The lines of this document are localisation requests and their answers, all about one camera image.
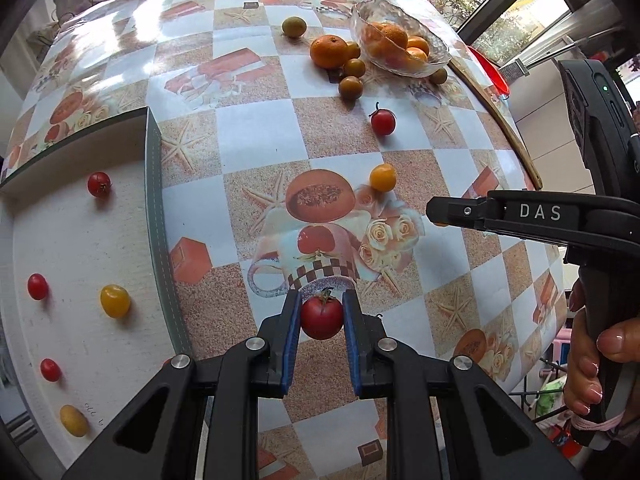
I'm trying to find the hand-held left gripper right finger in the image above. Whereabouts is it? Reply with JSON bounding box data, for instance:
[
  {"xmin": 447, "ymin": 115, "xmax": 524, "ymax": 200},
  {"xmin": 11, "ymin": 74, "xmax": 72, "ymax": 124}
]
[{"xmin": 344, "ymin": 287, "xmax": 583, "ymax": 480}]

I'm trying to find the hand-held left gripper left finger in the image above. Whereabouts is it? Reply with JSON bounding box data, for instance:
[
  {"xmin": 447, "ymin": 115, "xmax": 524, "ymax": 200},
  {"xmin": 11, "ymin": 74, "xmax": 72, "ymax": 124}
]
[{"xmin": 60, "ymin": 287, "xmax": 303, "ymax": 480}]

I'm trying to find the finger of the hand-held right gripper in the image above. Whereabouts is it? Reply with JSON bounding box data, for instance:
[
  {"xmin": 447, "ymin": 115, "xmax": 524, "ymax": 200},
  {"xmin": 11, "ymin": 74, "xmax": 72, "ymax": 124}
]
[{"xmin": 426, "ymin": 192, "xmax": 501, "ymax": 233}]

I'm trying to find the large red tomato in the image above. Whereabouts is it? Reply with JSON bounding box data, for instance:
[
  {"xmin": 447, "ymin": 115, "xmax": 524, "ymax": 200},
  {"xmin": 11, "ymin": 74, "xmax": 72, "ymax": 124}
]
[{"xmin": 300, "ymin": 287, "xmax": 345, "ymax": 341}]

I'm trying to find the white tray with green edge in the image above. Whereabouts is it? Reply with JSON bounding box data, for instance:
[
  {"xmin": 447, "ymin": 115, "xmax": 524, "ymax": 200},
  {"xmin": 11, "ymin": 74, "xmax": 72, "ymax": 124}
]
[{"xmin": 0, "ymin": 107, "xmax": 193, "ymax": 466}]

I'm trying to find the person's right hand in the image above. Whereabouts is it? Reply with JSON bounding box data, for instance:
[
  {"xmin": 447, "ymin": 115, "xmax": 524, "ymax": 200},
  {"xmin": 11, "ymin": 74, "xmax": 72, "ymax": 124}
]
[{"xmin": 564, "ymin": 277, "xmax": 640, "ymax": 428}]

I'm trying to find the yellow cherry tomato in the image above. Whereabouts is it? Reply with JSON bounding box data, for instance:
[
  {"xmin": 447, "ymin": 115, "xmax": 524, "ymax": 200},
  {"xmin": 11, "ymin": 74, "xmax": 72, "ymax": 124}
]
[
  {"xmin": 60, "ymin": 405, "xmax": 91, "ymax": 437},
  {"xmin": 369, "ymin": 162, "xmax": 398, "ymax": 193},
  {"xmin": 100, "ymin": 284, "xmax": 132, "ymax": 320}
]

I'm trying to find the white cabinet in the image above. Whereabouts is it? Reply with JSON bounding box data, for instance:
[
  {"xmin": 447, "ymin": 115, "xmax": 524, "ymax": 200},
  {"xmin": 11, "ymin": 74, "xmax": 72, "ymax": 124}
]
[{"xmin": 509, "ymin": 0, "xmax": 626, "ymax": 196}]

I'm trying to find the pink plastic stool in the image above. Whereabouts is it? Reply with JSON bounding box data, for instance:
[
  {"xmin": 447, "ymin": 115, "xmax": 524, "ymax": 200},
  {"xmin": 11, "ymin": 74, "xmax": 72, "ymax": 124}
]
[{"xmin": 549, "ymin": 329, "xmax": 572, "ymax": 362}]

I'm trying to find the red plate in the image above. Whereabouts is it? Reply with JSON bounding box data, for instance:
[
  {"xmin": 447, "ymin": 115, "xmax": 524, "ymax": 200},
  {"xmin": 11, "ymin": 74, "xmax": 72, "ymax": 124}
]
[{"xmin": 469, "ymin": 45, "xmax": 512, "ymax": 100}]

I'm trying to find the clear glass bowl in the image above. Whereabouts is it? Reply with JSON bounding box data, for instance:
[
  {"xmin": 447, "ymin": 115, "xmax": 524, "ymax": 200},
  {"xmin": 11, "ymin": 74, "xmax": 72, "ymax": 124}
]
[{"xmin": 349, "ymin": 0, "xmax": 451, "ymax": 79}]

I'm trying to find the white and green bag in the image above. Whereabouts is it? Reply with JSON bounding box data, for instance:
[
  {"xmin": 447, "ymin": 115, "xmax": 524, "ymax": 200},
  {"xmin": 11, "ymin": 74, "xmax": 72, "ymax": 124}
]
[{"xmin": 534, "ymin": 379, "xmax": 568, "ymax": 418}]

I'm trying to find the printed checkered tablecloth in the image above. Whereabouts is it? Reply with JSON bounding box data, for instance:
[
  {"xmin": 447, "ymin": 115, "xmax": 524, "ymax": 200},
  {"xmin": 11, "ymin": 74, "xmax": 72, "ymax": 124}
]
[{"xmin": 0, "ymin": 0, "xmax": 571, "ymax": 480}]

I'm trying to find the black wire rack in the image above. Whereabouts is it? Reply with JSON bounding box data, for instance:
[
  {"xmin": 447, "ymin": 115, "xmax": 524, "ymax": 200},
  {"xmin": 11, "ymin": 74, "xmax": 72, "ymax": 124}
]
[{"xmin": 517, "ymin": 360, "xmax": 571, "ymax": 423}]

